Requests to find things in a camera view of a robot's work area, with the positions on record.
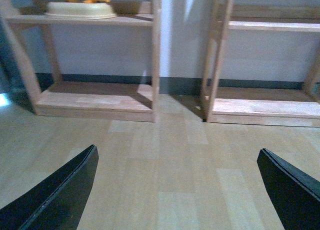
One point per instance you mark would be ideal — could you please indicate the wooden shelf unit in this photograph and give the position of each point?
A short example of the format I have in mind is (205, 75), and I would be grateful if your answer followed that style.
(103, 68)
(263, 63)

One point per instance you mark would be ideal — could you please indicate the right wooden shelf unit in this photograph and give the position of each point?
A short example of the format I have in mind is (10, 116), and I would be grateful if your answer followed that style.
(263, 63)

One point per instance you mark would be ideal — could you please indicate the left wooden shelf unit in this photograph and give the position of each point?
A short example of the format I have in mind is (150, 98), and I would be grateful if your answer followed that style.
(103, 68)

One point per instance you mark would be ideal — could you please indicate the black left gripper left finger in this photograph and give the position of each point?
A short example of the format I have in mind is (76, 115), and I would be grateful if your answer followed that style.
(58, 201)

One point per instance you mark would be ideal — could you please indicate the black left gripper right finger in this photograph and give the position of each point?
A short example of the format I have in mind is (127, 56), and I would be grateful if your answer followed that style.
(294, 194)

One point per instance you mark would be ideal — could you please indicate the cream oval tray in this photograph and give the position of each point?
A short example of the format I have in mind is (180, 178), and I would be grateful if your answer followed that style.
(80, 11)

